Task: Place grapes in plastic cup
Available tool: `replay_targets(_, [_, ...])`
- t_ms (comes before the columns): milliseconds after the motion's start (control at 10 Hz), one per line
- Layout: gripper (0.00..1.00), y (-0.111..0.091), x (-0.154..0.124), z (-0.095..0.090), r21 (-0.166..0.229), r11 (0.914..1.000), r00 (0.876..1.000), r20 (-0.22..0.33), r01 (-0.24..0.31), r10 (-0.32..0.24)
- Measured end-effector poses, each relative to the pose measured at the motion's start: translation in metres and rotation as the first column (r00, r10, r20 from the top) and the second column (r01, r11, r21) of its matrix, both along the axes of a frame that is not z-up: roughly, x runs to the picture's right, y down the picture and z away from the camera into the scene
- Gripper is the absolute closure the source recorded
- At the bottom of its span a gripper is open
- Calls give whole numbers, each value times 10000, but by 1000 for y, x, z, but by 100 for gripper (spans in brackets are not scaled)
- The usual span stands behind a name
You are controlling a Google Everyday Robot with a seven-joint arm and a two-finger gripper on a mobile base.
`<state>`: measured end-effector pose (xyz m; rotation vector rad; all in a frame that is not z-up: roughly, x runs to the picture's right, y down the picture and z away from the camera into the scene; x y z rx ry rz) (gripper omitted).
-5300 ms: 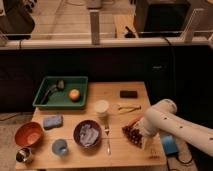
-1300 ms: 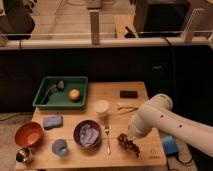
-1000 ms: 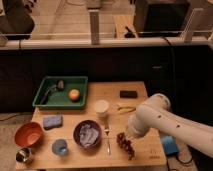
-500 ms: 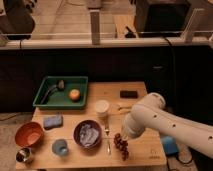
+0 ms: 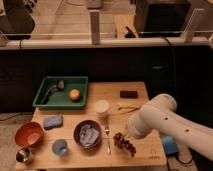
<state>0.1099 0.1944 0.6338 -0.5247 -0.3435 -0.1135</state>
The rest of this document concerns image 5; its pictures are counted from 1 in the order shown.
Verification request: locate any dark red grape bunch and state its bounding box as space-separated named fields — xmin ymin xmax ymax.
xmin=113 ymin=132 xmax=136 ymax=157

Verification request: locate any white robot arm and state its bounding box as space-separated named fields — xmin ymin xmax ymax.
xmin=127 ymin=93 xmax=213 ymax=161

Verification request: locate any white plastic cup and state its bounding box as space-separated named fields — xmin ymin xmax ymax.
xmin=94 ymin=100 xmax=110 ymax=118

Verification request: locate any blue plastic cup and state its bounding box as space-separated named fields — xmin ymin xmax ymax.
xmin=52 ymin=139 xmax=68 ymax=156

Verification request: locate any small metal cup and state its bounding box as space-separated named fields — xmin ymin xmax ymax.
xmin=16 ymin=148 xmax=33 ymax=164

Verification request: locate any yellow red apple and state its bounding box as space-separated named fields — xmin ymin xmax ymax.
xmin=69 ymin=89 xmax=80 ymax=101

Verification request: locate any grey dish brush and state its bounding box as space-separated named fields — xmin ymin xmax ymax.
xmin=41 ymin=80 xmax=65 ymax=103

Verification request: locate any purple bowl with cloth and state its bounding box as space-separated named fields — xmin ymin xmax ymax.
xmin=73 ymin=120 xmax=102 ymax=149

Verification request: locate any blue sponge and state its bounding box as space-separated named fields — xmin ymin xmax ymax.
xmin=43 ymin=115 xmax=63 ymax=130

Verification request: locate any black monitor box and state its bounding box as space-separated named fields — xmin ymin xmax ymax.
xmin=134 ymin=0 xmax=191 ymax=32

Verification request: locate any blue box on floor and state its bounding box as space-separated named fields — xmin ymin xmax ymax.
xmin=161 ymin=136 xmax=179 ymax=155

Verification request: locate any orange bowl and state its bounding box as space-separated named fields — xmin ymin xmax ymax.
xmin=15 ymin=122 xmax=44 ymax=147

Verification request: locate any grey vertical post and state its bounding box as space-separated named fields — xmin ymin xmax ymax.
xmin=90 ymin=10 xmax=100 ymax=45

